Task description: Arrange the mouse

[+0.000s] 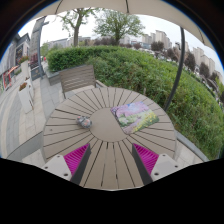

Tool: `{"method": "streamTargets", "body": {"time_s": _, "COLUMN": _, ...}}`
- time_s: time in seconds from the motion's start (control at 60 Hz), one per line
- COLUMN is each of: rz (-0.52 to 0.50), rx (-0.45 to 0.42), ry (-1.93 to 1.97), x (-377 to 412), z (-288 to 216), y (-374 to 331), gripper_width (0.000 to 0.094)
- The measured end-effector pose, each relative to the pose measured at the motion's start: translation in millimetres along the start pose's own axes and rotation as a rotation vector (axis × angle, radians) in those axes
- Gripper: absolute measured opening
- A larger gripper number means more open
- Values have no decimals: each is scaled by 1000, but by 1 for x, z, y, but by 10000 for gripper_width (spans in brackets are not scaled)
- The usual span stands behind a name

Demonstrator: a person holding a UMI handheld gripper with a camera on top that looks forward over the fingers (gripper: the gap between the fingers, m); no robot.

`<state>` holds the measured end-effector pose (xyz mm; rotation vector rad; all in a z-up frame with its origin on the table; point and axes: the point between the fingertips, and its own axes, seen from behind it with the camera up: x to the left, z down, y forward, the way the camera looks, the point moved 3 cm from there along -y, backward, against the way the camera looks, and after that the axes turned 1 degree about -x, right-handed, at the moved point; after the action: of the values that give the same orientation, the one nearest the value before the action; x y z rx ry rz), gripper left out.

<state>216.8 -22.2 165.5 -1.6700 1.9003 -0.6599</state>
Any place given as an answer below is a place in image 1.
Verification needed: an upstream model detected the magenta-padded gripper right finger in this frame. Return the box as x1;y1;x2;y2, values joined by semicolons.
131;143;183;186

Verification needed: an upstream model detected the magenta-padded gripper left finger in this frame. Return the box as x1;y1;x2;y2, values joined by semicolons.
41;143;92;186

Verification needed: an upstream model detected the transparent computer mouse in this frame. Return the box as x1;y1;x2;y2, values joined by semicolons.
75;115;93;130

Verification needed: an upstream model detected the floral print mouse pad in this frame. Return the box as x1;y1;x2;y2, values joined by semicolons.
110;101;160;135

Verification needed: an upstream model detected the white planter with flowers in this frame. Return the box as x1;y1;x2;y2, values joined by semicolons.
18;55;32;81
18;82;34;114

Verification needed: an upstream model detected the brown slatted chair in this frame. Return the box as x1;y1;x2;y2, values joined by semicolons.
59;64;108;100

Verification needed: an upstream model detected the green hedge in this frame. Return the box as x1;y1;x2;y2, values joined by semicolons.
46;45;224;160

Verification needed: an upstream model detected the dark curved umbrella pole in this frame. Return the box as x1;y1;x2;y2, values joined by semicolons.
163;26;186;113

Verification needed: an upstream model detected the dark grey pillar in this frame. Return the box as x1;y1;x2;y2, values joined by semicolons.
29;16;50;81

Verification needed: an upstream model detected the sparse-leaved tree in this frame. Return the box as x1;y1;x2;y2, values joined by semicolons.
58;7;101;48

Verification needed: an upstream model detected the round leafy tree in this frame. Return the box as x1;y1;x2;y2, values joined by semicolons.
93;9;146;46

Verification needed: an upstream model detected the beige umbrella canopy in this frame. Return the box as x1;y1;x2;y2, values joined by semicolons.
31;0;215;51

